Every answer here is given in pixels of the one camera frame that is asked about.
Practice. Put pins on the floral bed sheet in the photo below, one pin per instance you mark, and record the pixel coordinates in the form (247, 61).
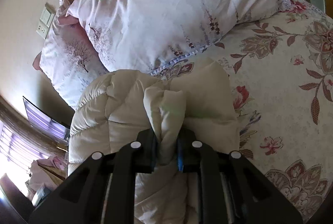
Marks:
(275, 99)

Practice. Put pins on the flat screen television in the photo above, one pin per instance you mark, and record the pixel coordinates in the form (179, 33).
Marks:
(44, 119)

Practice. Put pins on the pink cloth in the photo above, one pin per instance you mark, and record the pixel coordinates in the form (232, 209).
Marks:
(46, 174)

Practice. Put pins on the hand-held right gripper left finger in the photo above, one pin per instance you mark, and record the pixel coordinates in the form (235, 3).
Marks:
(153, 147)

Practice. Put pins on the white wall switch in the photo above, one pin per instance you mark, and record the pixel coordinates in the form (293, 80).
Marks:
(48, 15)

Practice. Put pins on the pink floral pillow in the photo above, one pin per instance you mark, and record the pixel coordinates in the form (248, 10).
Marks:
(67, 62)
(169, 10)

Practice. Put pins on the beige quilted down jacket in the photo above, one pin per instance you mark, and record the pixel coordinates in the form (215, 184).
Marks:
(124, 101)

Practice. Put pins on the white wall socket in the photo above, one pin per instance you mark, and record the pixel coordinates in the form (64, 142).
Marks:
(43, 29)

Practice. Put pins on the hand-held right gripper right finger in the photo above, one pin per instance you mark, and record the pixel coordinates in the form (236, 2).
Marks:
(180, 159)

